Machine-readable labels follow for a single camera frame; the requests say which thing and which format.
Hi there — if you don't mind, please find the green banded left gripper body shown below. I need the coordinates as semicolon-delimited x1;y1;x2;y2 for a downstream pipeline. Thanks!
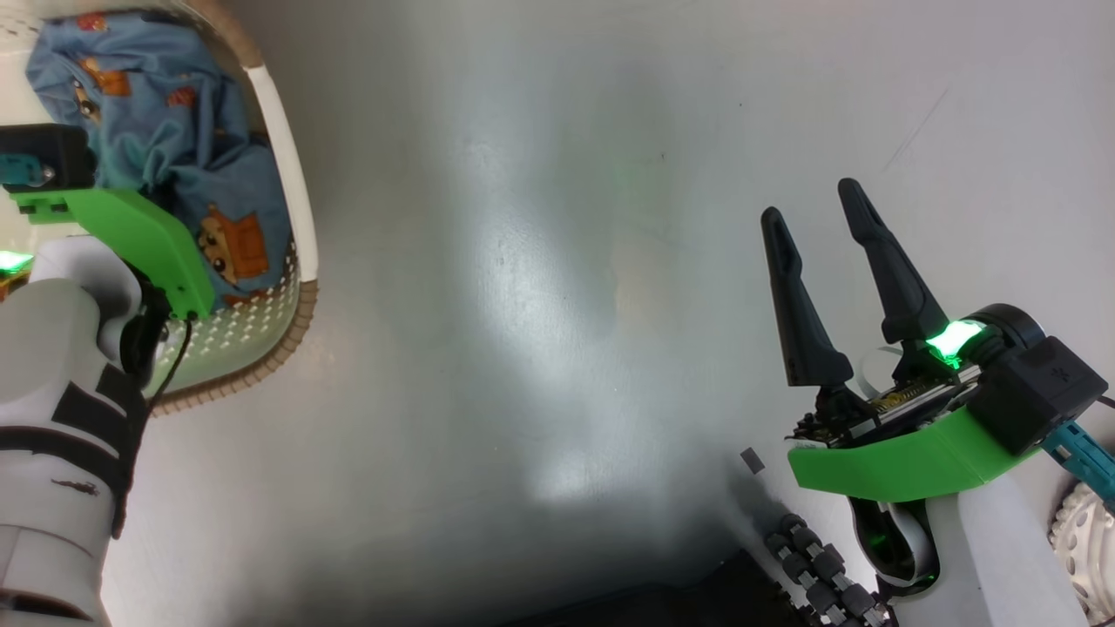
10;187;216;320

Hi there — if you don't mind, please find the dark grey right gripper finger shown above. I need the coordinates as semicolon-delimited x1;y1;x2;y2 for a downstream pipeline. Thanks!
838;179;950;345
760;206;855;388

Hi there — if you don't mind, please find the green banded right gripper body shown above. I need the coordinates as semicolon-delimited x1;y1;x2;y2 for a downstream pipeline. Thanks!
788;322;1044;503

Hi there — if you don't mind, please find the blue cartoon print garment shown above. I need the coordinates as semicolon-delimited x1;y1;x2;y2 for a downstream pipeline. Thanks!
24;10;293;306

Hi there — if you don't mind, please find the cream perforated laundry basket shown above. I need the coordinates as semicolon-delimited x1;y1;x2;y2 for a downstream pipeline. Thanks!
0;0;319;415

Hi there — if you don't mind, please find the white flat ribbon cable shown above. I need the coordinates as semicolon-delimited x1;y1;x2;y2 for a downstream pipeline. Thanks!
849;347;940;600

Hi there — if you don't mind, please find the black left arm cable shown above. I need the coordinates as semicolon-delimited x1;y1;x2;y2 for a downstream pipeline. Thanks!
144;315;194;410

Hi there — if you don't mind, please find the teal left camera connector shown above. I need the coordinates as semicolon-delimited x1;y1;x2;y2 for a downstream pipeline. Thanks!
0;155;53;188

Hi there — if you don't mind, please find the teal camera connector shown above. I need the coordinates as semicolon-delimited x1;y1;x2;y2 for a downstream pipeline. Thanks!
0;155;53;188
1041;421;1115;510

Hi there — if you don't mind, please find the teal right camera connector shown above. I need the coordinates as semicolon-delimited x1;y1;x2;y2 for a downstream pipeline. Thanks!
1041;421;1115;510

